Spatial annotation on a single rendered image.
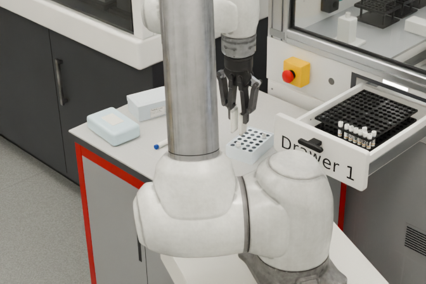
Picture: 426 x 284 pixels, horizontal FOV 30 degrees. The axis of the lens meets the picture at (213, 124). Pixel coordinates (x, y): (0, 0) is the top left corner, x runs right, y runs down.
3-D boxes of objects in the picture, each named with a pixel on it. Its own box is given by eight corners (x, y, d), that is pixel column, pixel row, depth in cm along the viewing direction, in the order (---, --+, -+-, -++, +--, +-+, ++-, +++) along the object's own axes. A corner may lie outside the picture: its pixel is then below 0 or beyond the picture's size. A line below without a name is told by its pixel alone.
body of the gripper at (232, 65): (217, 54, 204) (217, 86, 209) (245, 61, 200) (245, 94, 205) (232, 44, 210) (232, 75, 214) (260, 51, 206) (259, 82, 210)
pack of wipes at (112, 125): (141, 137, 231) (141, 123, 229) (113, 148, 226) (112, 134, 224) (113, 117, 241) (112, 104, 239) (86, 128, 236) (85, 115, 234)
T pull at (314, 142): (320, 154, 195) (321, 149, 195) (296, 143, 200) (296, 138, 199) (329, 148, 198) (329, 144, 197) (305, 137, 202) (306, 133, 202)
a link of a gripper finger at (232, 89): (233, 75, 207) (228, 73, 207) (229, 111, 213) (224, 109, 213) (241, 70, 209) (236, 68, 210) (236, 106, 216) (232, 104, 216)
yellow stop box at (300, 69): (298, 89, 239) (300, 68, 235) (281, 82, 243) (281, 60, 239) (309, 83, 242) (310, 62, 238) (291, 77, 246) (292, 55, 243)
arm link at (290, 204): (339, 269, 159) (347, 178, 148) (249, 277, 158) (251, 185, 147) (321, 221, 173) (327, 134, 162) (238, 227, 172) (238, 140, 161)
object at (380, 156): (362, 181, 196) (364, 160, 193) (283, 144, 212) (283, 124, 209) (447, 123, 221) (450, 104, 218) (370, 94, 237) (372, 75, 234)
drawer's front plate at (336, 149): (362, 192, 195) (366, 154, 190) (273, 149, 213) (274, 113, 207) (366, 189, 196) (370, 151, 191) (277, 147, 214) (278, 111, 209)
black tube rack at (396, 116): (367, 161, 204) (369, 140, 200) (313, 137, 215) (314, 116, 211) (415, 130, 217) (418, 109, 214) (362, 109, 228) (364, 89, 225)
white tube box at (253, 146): (251, 165, 217) (251, 153, 215) (225, 156, 221) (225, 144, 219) (274, 144, 226) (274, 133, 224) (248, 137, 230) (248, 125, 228)
